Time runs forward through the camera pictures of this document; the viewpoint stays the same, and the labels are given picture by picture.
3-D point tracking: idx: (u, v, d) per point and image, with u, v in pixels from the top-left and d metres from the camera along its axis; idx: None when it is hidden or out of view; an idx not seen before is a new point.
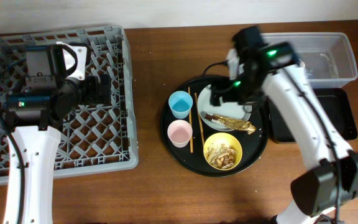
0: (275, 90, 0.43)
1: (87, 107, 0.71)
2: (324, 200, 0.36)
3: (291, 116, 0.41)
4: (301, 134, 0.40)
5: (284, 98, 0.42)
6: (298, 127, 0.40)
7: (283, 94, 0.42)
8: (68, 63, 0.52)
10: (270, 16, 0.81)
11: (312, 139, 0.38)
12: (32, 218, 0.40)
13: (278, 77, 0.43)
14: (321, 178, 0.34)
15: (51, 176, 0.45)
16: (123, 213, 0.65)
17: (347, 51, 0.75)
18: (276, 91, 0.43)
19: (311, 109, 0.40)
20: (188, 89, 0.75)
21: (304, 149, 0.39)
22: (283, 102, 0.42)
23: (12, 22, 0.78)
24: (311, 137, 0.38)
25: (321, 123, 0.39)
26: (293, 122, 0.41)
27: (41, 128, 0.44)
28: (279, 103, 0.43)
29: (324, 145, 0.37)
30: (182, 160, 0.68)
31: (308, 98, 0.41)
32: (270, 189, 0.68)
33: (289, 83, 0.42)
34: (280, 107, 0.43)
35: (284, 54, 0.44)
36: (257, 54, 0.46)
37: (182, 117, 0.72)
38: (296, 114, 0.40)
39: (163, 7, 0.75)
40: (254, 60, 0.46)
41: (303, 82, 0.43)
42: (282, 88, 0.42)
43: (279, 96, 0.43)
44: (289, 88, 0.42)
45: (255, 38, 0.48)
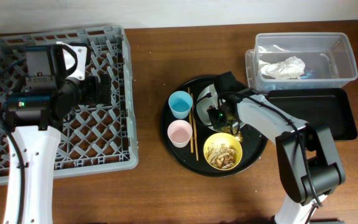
0: (244, 112, 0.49)
1: (87, 107, 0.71)
2: (301, 172, 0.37)
3: (260, 123, 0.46)
4: (268, 130, 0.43)
5: (250, 112, 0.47)
6: (267, 129, 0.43)
7: (248, 109, 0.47)
8: (68, 63, 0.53)
10: (271, 16, 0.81)
11: (273, 124, 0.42)
12: (32, 218, 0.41)
13: (242, 104, 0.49)
14: (284, 144, 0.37)
15: (52, 176, 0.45)
16: (123, 213, 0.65)
17: (347, 51, 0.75)
18: (245, 112, 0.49)
19: (271, 111, 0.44)
20: (188, 89, 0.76)
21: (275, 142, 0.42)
22: (251, 116, 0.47)
23: (12, 22, 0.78)
24: (273, 123, 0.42)
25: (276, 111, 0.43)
26: (262, 126, 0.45)
27: (41, 128, 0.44)
28: (250, 119, 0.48)
29: (283, 126, 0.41)
30: (182, 161, 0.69)
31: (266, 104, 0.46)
32: (270, 189, 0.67)
33: (250, 101, 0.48)
34: (253, 121, 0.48)
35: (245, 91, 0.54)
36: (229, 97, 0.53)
37: (182, 117, 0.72)
38: (260, 117, 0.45)
39: (163, 7, 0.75)
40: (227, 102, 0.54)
41: (263, 99, 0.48)
42: (247, 107, 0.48)
43: (247, 112, 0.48)
44: (252, 103, 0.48)
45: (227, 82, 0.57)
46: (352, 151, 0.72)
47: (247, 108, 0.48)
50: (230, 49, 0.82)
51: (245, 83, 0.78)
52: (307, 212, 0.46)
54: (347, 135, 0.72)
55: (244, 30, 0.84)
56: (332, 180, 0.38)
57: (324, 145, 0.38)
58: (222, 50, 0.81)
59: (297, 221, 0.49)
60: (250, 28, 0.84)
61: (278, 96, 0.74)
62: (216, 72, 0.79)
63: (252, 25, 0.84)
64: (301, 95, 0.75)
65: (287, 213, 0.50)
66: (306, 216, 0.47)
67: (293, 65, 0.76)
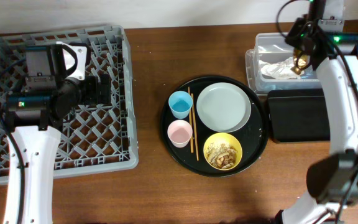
0: (325, 74, 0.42)
1: (87, 107, 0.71)
2: (335, 186, 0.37)
3: (332, 104, 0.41)
4: (337, 126, 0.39)
5: (334, 83, 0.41)
6: (337, 120, 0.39)
7: (334, 79, 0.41)
8: (68, 63, 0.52)
10: (270, 16, 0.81)
11: (347, 129, 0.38)
12: (32, 218, 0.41)
13: (334, 62, 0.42)
14: (341, 163, 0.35)
15: (52, 176, 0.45)
16: (123, 214, 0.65)
17: None
18: (328, 78, 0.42)
19: (356, 102, 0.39)
20: (188, 89, 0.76)
21: (335, 140, 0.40)
22: (333, 88, 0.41)
23: (12, 22, 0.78)
24: (347, 126, 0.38)
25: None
26: (332, 109, 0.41)
27: (41, 128, 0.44)
28: (327, 92, 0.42)
29: (355, 137, 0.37)
30: (182, 161, 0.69)
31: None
32: (270, 189, 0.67)
33: (343, 70, 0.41)
34: (327, 94, 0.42)
35: (348, 43, 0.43)
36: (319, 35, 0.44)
37: (182, 117, 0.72)
38: (339, 101, 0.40)
39: (163, 7, 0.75)
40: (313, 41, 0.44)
41: None
42: (335, 74, 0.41)
43: (329, 81, 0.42)
44: (344, 74, 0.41)
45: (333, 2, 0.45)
46: None
47: (333, 78, 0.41)
50: (230, 49, 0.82)
51: (245, 83, 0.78)
52: (315, 217, 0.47)
54: None
55: (244, 30, 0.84)
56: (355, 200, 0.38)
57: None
58: (222, 50, 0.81)
59: (302, 221, 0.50)
60: (250, 28, 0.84)
61: (278, 96, 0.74)
62: (216, 72, 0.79)
63: (252, 25, 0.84)
64: (301, 96, 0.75)
65: (297, 211, 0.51)
66: (311, 220, 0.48)
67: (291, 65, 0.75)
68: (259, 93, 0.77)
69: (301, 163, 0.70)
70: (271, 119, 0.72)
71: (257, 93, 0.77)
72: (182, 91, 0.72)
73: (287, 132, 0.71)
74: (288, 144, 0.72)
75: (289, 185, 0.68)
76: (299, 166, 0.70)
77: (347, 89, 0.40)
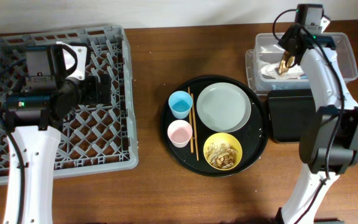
0: (306, 60, 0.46)
1: (87, 107, 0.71)
2: (322, 142, 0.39)
3: (314, 81, 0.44)
4: (319, 94, 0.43)
5: (314, 65, 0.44)
6: (319, 90, 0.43)
7: (314, 62, 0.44)
8: (68, 63, 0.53)
10: (270, 16, 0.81)
11: (327, 93, 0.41)
12: (32, 218, 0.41)
13: (312, 51, 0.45)
14: (324, 115, 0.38)
15: (52, 176, 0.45)
16: (123, 213, 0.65)
17: (347, 51, 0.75)
18: (308, 61, 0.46)
19: (332, 74, 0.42)
20: (188, 89, 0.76)
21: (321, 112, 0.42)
22: (312, 67, 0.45)
23: (13, 22, 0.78)
24: (326, 90, 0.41)
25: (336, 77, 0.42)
26: (314, 84, 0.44)
27: (41, 128, 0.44)
28: (310, 72, 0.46)
29: (334, 98, 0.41)
30: (182, 161, 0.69)
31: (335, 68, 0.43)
32: (270, 189, 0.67)
33: (321, 53, 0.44)
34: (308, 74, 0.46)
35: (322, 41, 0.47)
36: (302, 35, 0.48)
37: (182, 117, 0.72)
38: (319, 75, 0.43)
39: (163, 7, 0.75)
40: (298, 42, 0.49)
41: (333, 57, 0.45)
42: (314, 57, 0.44)
43: (311, 66, 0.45)
44: (321, 56, 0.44)
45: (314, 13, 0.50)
46: None
47: (312, 61, 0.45)
50: (230, 49, 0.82)
51: (245, 83, 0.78)
52: (311, 197, 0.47)
54: None
55: (244, 30, 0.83)
56: (344, 160, 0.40)
57: None
58: (222, 50, 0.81)
59: (300, 205, 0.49)
60: (250, 28, 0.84)
61: (278, 96, 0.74)
62: (217, 72, 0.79)
63: (252, 25, 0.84)
64: (300, 96, 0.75)
65: (293, 200, 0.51)
66: (309, 201, 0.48)
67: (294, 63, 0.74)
68: (260, 93, 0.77)
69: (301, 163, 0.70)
70: (270, 119, 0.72)
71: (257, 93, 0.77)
72: (182, 91, 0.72)
73: (287, 132, 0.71)
74: (288, 144, 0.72)
75: (289, 185, 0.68)
76: (299, 167, 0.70)
77: (324, 66, 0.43)
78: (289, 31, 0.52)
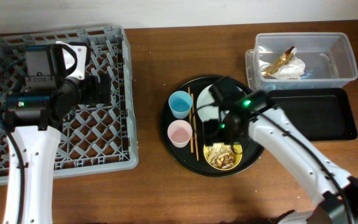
0: (261, 135, 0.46)
1: (87, 107, 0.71)
2: None
3: (286, 160, 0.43)
4: (302, 178, 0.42)
5: (271, 140, 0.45)
6: (298, 170, 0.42)
7: (269, 136, 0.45)
8: (68, 62, 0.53)
10: (270, 16, 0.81)
11: (310, 174, 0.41)
12: (32, 218, 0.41)
13: (260, 124, 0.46)
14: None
15: (52, 175, 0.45)
16: (123, 214, 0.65)
17: (347, 51, 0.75)
18: (263, 138, 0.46)
19: (301, 147, 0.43)
20: (188, 89, 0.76)
21: (294, 154, 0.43)
22: (257, 135, 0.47)
23: (13, 22, 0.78)
24: (308, 173, 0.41)
25: (271, 122, 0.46)
26: (268, 144, 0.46)
27: (41, 128, 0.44)
28: (275, 153, 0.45)
29: (321, 177, 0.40)
30: (182, 161, 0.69)
31: (273, 113, 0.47)
32: (270, 190, 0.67)
33: (270, 124, 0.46)
34: (270, 148, 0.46)
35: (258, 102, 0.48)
36: (235, 107, 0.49)
37: (182, 117, 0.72)
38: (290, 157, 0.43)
39: (163, 7, 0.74)
40: (234, 114, 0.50)
41: (284, 121, 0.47)
42: (265, 131, 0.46)
43: (266, 140, 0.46)
44: (273, 127, 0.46)
45: (228, 89, 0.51)
46: (354, 151, 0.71)
47: (266, 135, 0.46)
50: (230, 49, 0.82)
51: (245, 83, 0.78)
52: None
54: (347, 135, 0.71)
55: (244, 30, 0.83)
56: None
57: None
58: (222, 51, 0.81)
59: None
60: (251, 28, 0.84)
61: (278, 96, 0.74)
62: (216, 72, 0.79)
63: (252, 25, 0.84)
64: (301, 96, 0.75)
65: None
66: None
67: (293, 65, 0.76)
68: None
69: None
70: None
71: None
72: (181, 91, 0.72)
73: None
74: None
75: (289, 185, 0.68)
76: None
77: (284, 137, 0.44)
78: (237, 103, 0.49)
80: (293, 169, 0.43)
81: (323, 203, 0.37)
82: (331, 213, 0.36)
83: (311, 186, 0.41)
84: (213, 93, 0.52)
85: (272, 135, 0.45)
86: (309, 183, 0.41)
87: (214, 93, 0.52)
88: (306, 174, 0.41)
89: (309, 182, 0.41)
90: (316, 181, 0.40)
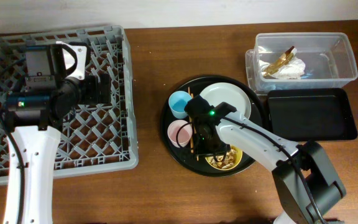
0: (225, 135, 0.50)
1: (87, 107, 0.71)
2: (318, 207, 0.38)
3: (248, 148, 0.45)
4: (262, 158, 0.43)
5: (232, 134, 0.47)
6: (258, 153, 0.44)
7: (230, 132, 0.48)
8: (68, 62, 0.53)
10: (270, 16, 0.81)
11: (264, 151, 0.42)
12: (32, 218, 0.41)
13: (221, 126, 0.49)
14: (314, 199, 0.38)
15: (52, 175, 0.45)
16: (123, 214, 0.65)
17: (347, 51, 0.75)
18: (228, 135, 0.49)
19: (255, 133, 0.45)
20: (188, 89, 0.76)
21: (250, 140, 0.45)
22: (224, 136, 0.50)
23: (13, 22, 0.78)
24: (263, 151, 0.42)
25: (230, 120, 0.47)
26: (234, 139, 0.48)
27: (41, 128, 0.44)
28: (240, 144, 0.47)
29: (274, 151, 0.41)
30: (182, 161, 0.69)
31: (233, 115, 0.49)
32: (270, 189, 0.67)
33: (230, 122, 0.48)
34: (236, 142, 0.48)
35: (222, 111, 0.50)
36: (202, 118, 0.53)
37: (182, 117, 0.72)
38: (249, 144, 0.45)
39: (163, 7, 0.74)
40: (203, 123, 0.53)
41: (242, 117, 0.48)
42: (225, 129, 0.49)
43: (230, 136, 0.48)
44: (232, 124, 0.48)
45: (198, 105, 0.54)
46: (354, 151, 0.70)
47: (229, 131, 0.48)
50: (230, 49, 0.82)
51: (245, 83, 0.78)
52: None
54: (347, 135, 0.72)
55: (244, 30, 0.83)
56: (330, 196, 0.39)
57: (318, 164, 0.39)
58: (222, 51, 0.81)
59: None
60: (251, 28, 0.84)
61: (278, 96, 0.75)
62: (216, 72, 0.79)
63: (252, 25, 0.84)
64: (300, 96, 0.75)
65: None
66: None
67: (293, 64, 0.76)
68: (259, 93, 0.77)
69: None
70: (271, 119, 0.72)
71: (257, 93, 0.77)
72: (182, 91, 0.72)
73: (287, 132, 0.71)
74: None
75: None
76: None
77: (241, 129, 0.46)
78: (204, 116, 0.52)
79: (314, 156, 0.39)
80: (255, 154, 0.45)
81: (275, 170, 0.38)
82: (283, 173, 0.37)
83: (268, 163, 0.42)
84: (189, 109, 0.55)
85: (232, 130, 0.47)
86: (266, 159, 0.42)
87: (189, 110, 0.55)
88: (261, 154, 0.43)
89: (266, 160, 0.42)
90: (270, 156, 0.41)
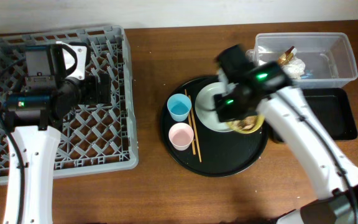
0: (271, 116, 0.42)
1: (87, 107, 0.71)
2: None
3: (296, 146, 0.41)
4: (311, 168, 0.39)
5: (283, 123, 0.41)
6: (308, 160, 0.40)
7: (281, 119, 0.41)
8: (68, 62, 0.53)
10: (270, 16, 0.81)
11: (321, 167, 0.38)
12: (32, 218, 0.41)
13: (273, 103, 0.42)
14: None
15: (52, 176, 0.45)
16: (124, 214, 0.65)
17: (347, 51, 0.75)
18: (275, 119, 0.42)
19: (315, 135, 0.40)
20: (184, 91, 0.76)
21: (310, 144, 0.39)
22: (272, 117, 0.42)
23: (13, 22, 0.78)
24: (321, 167, 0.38)
25: (284, 100, 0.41)
26: (279, 126, 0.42)
27: (41, 128, 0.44)
28: (284, 136, 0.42)
29: (333, 173, 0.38)
30: (184, 163, 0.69)
31: (288, 91, 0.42)
32: (270, 189, 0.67)
33: (286, 106, 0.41)
34: (280, 131, 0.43)
35: (273, 76, 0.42)
36: (248, 79, 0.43)
37: (181, 120, 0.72)
38: (302, 144, 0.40)
39: (163, 7, 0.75)
40: (245, 84, 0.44)
41: (301, 104, 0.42)
42: (278, 113, 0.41)
43: (278, 122, 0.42)
44: (289, 109, 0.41)
45: (237, 60, 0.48)
46: (354, 151, 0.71)
47: (280, 118, 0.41)
50: None
51: None
52: None
54: (347, 135, 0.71)
55: (244, 30, 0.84)
56: None
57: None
58: (222, 51, 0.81)
59: None
60: (251, 28, 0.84)
61: None
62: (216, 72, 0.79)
63: (252, 25, 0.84)
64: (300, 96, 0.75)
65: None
66: None
67: (293, 64, 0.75)
68: None
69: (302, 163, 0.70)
70: None
71: None
72: (181, 94, 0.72)
73: None
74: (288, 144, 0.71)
75: (289, 185, 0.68)
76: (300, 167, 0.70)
77: (299, 122, 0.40)
78: (250, 76, 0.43)
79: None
80: (302, 157, 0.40)
81: (330, 201, 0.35)
82: (337, 210, 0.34)
83: (319, 178, 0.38)
84: (222, 63, 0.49)
85: (286, 118, 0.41)
86: (319, 175, 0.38)
87: (223, 63, 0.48)
88: (317, 167, 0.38)
89: (316, 172, 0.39)
90: (327, 175, 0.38)
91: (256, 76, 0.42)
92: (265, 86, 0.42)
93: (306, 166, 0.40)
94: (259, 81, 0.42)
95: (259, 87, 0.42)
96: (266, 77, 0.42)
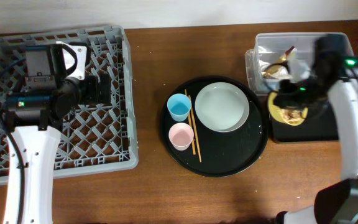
0: (339, 96, 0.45)
1: (87, 107, 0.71)
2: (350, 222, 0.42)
3: (346, 129, 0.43)
4: (348, 150, 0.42)
5: (347, 106, 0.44)
6: (350, 143, 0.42)
7: (348, 102, 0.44)
8: (68, 62, 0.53)
10: (270, 16, 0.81)
11: None
12: (32, 218, 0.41)
13: (348, 87, 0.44)
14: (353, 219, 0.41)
15: (52, 176, 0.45)
16: (124, 214, 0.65)
17: (347, 51, 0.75)
18: (340, 99, 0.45)
19: None
20: (185, 91, 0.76)
21: None
22: (339, 96, 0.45)
23: (13, 22, 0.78)
24: None
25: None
26: (340, 109, 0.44)
27: (41, 128, 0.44)
28: (340, 118, 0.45)
29: None
30: (184, 163, 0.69)
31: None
32: (270, 189, 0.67)
33: (356, 94, 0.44)
34: (339, 114, 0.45)
35: None
36: (336, 60, 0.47)
37: (182, 121, 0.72)
38: (353, 129, 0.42)
39: (163, 7, 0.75)
40: (326, 63, 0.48)
41: None
42: (348, 96, 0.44)
43: (342, 102, 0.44)
44: (357, 98, 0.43)
45: (328, 42, 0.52)
46: None
47: (345, 101, 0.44)
50: (230, 49, 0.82)
51: (245, 83, 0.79)
52: None
54: None
55: (244, 30, 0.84)
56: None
57: None
58: (222, 50, 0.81)
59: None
60: (251, 28, 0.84)
61: None
62: (216, 72, 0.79)
63: (252, 25, 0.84)
64: None
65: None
66: None
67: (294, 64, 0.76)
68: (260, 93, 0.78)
69: (302, 163, 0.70)
70: (270, 119, 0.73)
71: (257, 93, 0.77)
72: (181, 94, 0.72)
73: (287, 132, 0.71)
74: (288, 144, 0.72)
75: (289, 185, 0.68)
76: (299, 167, 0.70)
77: None
78: (333, 56, 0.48)
79: None
80: (346, 140, 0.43)
81: (351, 180, 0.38)
82: (353, 189, 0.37)
83: (352, 161, 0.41)
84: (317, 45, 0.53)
85: (353, 104, 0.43)
86: (353, 158, 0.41)
87: (320, 43, 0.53)
88: (357, 152, 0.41)
89: (352, 157, 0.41)
90: None
91: (340, 56, 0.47)
92: (348, 71, 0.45)
93: (346, 150, 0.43)
94: (347, 65, 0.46)
95: (331, 66, 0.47)
96: (353, 64, 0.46)
